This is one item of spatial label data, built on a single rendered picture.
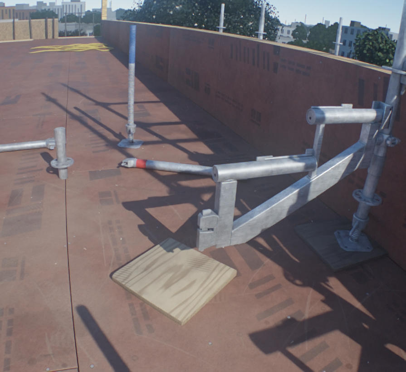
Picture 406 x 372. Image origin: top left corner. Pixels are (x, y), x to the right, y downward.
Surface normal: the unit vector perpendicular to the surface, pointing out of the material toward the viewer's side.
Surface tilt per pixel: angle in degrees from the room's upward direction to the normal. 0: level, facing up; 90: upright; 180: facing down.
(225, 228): 90
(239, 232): 90
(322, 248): 0
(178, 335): 0
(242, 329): 0
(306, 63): 90
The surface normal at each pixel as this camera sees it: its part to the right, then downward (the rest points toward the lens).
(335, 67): -0.94, 0.09
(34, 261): 0.07, -0.90
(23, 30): 0.34, 0.43
